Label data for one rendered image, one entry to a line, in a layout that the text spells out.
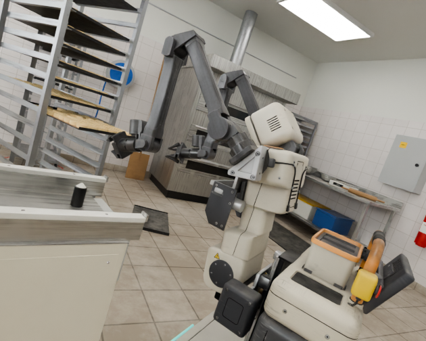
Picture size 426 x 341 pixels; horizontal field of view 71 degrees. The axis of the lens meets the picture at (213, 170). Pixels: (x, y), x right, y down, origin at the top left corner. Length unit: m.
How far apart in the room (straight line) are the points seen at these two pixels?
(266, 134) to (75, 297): 0.75
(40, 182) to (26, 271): 0.32
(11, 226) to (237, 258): 0.74
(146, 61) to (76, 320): 4.38
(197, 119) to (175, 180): 0.91
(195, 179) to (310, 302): 3.56
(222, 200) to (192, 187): 3.25
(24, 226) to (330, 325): 0.76
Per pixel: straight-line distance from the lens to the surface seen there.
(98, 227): 0.72
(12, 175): 0.95
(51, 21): 1.91
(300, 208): 5.02
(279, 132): 1.06
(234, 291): 1.07
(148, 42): 4.96
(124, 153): 1.30
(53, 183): 0.97
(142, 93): 4.91
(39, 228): 0.69
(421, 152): 4.69
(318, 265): 1.05
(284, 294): 0.93
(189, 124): 4.10
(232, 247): 1.13
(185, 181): 4.27
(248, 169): 0.94
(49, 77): 1.76
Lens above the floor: 1.17
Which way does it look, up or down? 8 degrees down
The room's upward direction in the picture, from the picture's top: 18 degrees clockwise
